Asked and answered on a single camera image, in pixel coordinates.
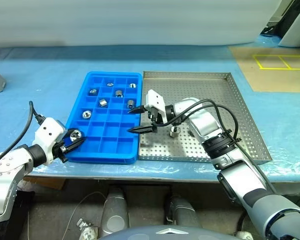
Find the white machine housing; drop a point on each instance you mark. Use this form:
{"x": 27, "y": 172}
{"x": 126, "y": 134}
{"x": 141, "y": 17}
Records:
{"x": 296, "y": 22}

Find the metal roller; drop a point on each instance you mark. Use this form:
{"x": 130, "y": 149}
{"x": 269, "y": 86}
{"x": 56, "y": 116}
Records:
{"x": 132, "y": 85}
{"x": 174, "y": 131}
{"x": 86, "y": 114}
{"x": 75, "y": 135}
{"x": 92, "y": 91}
{"x": 103, "y": 102}
{"x": 119, "y": 93}
{"x": 110, "y": 84}
{"x": 130, "y": 103}

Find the grey robot leg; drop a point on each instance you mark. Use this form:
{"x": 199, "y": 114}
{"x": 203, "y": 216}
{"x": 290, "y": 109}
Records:
{"x": 115, "y": 212}

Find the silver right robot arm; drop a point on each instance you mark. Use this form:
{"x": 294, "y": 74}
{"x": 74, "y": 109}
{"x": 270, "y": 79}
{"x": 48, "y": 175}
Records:
{"x": 205, "y": 122}

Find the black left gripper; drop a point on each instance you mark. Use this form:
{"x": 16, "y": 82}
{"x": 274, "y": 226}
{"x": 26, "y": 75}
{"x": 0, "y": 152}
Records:
{"x": 58, "y": 150}

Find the grey robot torso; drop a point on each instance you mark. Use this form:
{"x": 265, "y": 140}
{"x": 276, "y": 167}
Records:
{"x": 165, "y": 233}

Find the dark machine base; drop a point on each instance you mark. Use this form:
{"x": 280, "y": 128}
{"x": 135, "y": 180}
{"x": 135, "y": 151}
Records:
{"x": 275, "y": 22}

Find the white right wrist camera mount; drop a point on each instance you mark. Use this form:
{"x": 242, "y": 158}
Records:
{"x": 155, "y": 98}

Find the white connector plug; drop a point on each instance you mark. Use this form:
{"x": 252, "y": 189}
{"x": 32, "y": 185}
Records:
{"x": 87, "y": 230}

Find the brown cardboard piece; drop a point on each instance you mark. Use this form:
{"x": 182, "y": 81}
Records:
{"x": 45, "y": 183}

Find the brown mat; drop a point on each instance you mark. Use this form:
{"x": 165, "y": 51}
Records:
{"x": 270, "y": 77}

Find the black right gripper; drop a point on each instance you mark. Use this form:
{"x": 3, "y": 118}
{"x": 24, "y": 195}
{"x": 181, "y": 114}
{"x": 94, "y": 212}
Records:
{"x": 156, "y": 116}

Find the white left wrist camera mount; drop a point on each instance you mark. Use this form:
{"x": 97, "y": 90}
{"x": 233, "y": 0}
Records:
{"x": 48, "y": 130}

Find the yellow tape rectangle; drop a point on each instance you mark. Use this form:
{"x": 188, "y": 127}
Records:
{"x": 280, "y": 61}

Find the dark robot leg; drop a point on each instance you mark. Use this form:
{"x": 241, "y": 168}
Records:
{"x": 183, "y": 212}

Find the perforated steel tray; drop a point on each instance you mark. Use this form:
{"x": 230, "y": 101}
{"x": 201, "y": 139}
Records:
{"x": 205, "y": 90}

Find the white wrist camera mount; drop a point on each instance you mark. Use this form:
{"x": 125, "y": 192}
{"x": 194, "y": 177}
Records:
{"x": 48, "y": 130}
{"x": 155, "y": 98}

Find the blue compartment plastic tray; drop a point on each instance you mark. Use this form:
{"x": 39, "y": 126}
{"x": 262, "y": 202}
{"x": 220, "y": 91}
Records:
{"x": 107, "y": 150}

